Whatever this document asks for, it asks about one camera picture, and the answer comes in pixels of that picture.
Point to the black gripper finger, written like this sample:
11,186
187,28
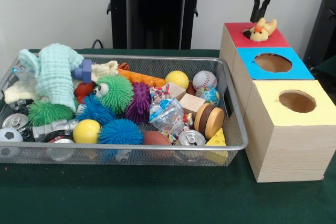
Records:
264,7
254,11

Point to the yellow duck plush toy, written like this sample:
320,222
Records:
258,33

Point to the purple plastic toy piece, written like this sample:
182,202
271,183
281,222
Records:
82,70

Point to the mint green waffle cloth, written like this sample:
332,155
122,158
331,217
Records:
55,77

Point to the cream waffle cloth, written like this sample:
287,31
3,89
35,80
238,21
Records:
15,94

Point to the wooden box with three holes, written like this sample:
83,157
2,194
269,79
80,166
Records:
288,153

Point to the shallow clear mesh bin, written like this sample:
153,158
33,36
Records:
168,159

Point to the black stand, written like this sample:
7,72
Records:
323,24

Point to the globe print ball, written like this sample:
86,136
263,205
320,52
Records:
208,95

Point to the wooden burger toy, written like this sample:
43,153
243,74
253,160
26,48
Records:
210,120

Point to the yellow cheese wedge toy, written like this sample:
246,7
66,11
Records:
218,138

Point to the silver drink can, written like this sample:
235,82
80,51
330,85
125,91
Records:
191,137

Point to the blue spiky ball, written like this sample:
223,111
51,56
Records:
119,132

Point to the dark green tablecloth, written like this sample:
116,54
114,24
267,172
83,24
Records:
157,197

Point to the small soccer ball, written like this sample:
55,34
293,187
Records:
9,134

